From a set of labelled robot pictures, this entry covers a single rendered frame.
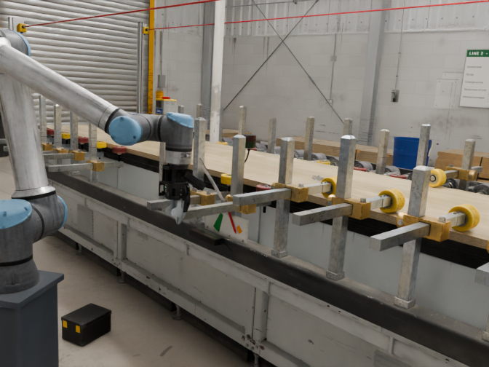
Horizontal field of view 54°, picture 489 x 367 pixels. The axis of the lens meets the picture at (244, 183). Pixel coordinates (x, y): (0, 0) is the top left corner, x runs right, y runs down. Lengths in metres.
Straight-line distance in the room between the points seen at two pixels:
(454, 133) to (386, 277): 7.25
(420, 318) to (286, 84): 9.35
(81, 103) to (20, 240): 0.49
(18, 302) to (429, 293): 1.30
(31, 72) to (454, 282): 1.46
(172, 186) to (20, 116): 0.59
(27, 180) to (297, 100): 8.87
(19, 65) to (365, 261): 1.32
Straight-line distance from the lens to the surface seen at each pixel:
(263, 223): 2.11
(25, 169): 1.86
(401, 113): 9.26
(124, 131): 1.51
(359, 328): 1.65
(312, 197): 1.89
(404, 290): 1.49
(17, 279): 1.76
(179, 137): 1.61
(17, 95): 1.86
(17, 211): 1.72
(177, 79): 11.58
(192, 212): 1.72
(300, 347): 2.18
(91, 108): 1.56
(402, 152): 7.33
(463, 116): 8.88
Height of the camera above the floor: 1.29
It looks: 11 degrees down
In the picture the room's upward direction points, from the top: 3 degrees clockwise
